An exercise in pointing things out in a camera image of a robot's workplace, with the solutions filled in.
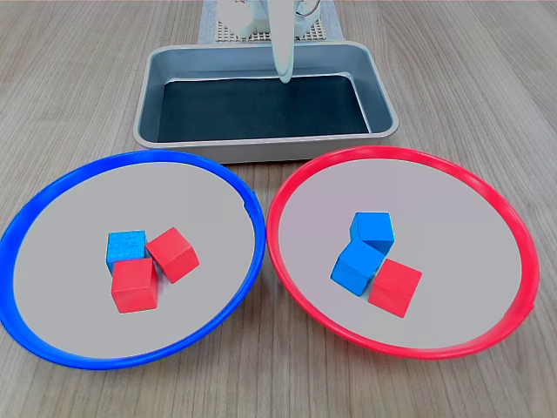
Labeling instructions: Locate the small blue cube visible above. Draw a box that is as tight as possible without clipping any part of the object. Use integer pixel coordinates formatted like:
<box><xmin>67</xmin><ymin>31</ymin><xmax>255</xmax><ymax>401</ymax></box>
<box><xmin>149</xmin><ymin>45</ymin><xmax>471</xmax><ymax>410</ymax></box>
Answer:
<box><xmin>349</xmin><ymin>212</ymin><xmax>396</xmax><ymax>257</ymax></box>
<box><xmin>330</xmin><ymin>239</ymin><xmax>386</xmax><ymax>298</ymax></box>
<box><xmin>105</xmin><ymin>230</ymin><xmax>148</xmax><ymax>275</ymax></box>

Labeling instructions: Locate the red-rimmed white plate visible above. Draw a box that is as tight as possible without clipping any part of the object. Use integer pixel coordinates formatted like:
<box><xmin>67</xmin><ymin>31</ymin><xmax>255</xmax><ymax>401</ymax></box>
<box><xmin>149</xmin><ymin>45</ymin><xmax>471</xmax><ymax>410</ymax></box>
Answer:
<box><xmin>265</xmin><ymin>145</ymin><xmax>540</xmax><ymax>361</ymax></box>

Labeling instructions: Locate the pale perforated base plate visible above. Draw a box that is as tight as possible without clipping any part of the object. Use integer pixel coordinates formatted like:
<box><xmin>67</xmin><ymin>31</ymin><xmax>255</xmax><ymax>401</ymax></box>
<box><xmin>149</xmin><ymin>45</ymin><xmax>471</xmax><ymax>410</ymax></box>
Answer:
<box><xmin>216</xmin><ymin>17</ymin><xmax>328</xmax><ymax>44</ymax></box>

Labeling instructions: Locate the small red cube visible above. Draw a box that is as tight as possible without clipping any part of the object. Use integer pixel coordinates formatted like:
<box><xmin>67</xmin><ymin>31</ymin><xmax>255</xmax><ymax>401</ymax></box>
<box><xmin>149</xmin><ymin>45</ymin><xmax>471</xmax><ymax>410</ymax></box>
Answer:
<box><xmin>111</xmin><ymin>257</ymin><xmax>159</xmax><ymax>314</ymax></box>
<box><xmin>145</xmin><ymin>226</ymin><xmax>201</xmax><ymax>285</ymax></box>
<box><xmin>367</xmin><ymin>258</ymin><xmax>423</xmax><ymax>319</ymax></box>

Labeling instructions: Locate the thin grey wire loop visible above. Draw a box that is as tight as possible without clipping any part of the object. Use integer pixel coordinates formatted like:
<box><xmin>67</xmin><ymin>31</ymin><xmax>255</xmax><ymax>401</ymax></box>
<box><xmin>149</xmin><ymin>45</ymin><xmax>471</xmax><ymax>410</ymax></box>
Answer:
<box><xmin>295</xmin><ymin>0</ymin><xmax>323</xmax><ymax>20</ymax></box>

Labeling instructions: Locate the black tray mat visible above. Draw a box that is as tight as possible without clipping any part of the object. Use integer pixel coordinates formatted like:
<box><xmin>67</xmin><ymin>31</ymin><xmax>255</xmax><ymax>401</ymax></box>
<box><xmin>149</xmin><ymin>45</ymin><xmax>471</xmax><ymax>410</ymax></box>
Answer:
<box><xmin>157</xmin><ymin>74</ymin><xmax>371</xmax><ymax>144</ymax></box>

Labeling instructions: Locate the steel baking tray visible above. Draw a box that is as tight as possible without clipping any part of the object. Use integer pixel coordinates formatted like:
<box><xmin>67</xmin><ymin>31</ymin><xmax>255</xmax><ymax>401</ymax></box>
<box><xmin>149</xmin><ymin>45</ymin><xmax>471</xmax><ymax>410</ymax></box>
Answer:
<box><xmin>132</xmin><ymin>41</ymin><xmax>400</xmax><ymax>165</ymax></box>

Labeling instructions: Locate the blue-rimmed white plate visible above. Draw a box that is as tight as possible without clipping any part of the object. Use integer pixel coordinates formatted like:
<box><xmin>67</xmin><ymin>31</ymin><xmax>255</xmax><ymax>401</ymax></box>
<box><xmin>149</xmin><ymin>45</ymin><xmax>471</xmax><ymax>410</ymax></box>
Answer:
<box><xmin>0</xmin><ymin>150</ymin><xmax>267</xmax><ymax>371</ymax></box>

